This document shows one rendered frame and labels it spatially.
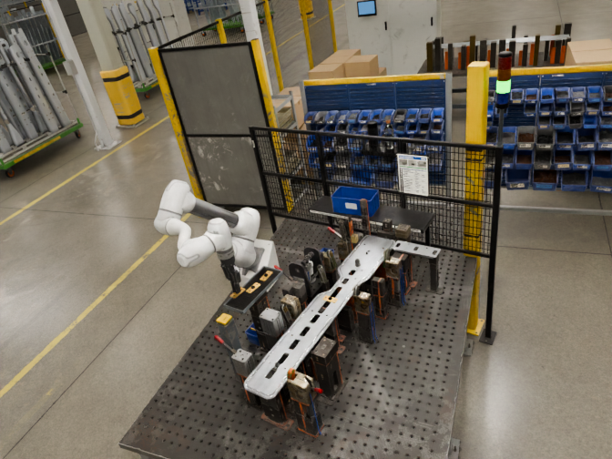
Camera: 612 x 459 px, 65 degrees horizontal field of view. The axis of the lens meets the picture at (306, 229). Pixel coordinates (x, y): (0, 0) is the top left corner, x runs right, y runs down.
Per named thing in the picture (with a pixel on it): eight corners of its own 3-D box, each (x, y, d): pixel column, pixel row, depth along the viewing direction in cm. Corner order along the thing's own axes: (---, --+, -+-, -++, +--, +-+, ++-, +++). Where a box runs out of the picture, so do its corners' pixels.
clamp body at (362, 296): (373, 347, 277) (368, 302, 258) (354, 341, 283) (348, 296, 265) (380, 337, 283) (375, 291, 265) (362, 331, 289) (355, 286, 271)
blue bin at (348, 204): (372, 217, 333) (370, 200, 326) (332, 212, 348) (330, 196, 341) (380, 205, 345) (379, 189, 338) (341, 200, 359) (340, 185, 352)
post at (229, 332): (244, 384, 268) (225, 327, 245) (234, 380, 272) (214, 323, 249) (252, 374, 273) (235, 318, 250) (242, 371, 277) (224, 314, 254)
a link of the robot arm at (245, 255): (234, 265, 336) (215, 260, 316) (241, 239, 338) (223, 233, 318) (252, 270, 328) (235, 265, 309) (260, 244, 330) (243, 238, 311)
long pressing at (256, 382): (276, 403, 219) (275, 402, 218) (239, 386, 231) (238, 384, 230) (397, 241, 311) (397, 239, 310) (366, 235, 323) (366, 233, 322)
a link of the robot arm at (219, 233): (224, 238, 246) (204, 250, 239) (217, 212, 238) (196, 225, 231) (238, 244, 240) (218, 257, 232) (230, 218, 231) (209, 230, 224)
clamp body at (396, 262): (402, 311, 298) (399, 266, 280) (384, 305, 305) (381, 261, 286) (407, 301, 305) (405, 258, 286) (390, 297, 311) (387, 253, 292)
